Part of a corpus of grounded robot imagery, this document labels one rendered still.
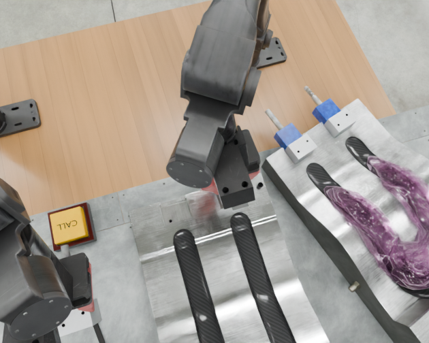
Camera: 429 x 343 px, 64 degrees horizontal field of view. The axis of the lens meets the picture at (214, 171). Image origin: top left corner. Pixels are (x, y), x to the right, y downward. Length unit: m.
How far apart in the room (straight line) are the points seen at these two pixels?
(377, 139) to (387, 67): 1.31
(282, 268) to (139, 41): 0.63
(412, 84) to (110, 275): 1.80
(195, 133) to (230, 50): 0.10
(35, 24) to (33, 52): 1.19
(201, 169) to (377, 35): 1.90
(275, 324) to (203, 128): 0.37
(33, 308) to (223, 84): 0.29
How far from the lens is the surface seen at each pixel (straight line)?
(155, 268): 0.64
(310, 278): 0.76
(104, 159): 0.79
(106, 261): 0.74
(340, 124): 0.77
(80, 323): 0.59
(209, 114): 0.41
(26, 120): 0.88
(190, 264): 0.64
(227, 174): 0.44
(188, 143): 0.38
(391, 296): 0.74
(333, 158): 0.76
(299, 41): 0.96
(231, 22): 0.40
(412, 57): 2.22
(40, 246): 0.45
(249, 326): 0.63
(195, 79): 0.39
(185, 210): 0.67
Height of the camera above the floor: 1.52
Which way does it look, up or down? 72 degrees down
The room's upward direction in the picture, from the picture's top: 9 degrees clockwise
